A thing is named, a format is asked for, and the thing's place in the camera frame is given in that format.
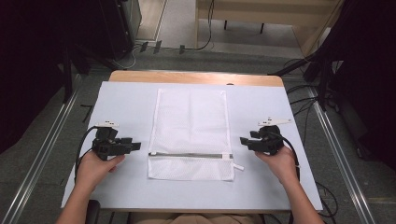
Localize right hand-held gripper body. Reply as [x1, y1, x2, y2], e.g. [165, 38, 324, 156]
[248, 117, 293, 156]

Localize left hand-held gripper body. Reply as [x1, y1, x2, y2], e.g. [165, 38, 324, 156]
[92, 120, 135, 161]

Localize white mesh laundry bag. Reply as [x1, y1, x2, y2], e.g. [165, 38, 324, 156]
[147, 88, 246, 182]

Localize person's left hand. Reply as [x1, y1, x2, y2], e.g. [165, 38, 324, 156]
[75, 150, 126, 191]

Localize person's right hand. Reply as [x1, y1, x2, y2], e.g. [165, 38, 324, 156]
[254, 145, 301, 185]

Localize pale blue table mat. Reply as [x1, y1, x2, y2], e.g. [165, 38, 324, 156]
[61, 80, 324, 213]

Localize black chair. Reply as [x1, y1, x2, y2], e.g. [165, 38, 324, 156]
[84, 199, 102, 224]

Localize black metal stand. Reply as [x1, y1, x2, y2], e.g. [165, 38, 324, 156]
[268, 49, 335, 112]
[61, 46, 94, 105]

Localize wooden table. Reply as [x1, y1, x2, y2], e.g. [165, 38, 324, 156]
[108, 69, 285, 88]

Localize person's beige trousers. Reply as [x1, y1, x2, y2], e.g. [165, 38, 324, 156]
[130, 212, 264, 224]

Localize black curtain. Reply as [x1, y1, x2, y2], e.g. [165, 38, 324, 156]
[0, 0, 104, 155]
[323, 0, 396, 171]

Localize black cabinet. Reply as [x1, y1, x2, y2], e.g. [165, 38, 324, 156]
[98, 0, 143, 62]

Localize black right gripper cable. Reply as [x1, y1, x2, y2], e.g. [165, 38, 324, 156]
[270, 132, 302, 183]

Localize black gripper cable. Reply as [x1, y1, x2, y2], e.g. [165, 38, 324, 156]
[270, 132, 302, 183]
[74, 125, 98, 185]

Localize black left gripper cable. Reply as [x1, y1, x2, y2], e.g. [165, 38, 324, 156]
[74, 125, 98, 185]

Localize black floor cables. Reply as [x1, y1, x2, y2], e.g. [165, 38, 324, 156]
[283, 57, 341, 218]

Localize metal floor rail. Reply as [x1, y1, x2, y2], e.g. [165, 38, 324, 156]
[306, 85, 377, 224]
[0, 81, 82, 224]

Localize black hanging cable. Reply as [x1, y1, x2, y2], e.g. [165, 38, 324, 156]
[194, 0, 217, 51]

